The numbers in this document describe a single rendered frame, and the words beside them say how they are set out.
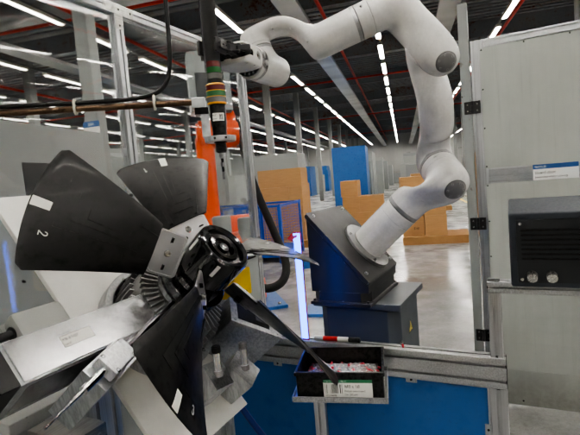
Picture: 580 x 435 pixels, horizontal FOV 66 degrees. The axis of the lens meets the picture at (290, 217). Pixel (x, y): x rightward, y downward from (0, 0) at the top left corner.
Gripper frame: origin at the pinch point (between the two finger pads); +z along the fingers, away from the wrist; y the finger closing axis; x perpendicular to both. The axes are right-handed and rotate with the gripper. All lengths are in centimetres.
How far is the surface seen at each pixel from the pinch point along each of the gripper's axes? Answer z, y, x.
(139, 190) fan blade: 5.9, 20.3, -30.1
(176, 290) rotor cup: 17, 3, -51
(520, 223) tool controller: -28, -60, -45
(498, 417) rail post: -35, -53, -95
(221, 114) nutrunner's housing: 1.2, -1.7, -15.0
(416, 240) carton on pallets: -731, 103, -157
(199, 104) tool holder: 3.7, 2.1, -12.6
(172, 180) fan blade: 0.7, 14.6, -28.4
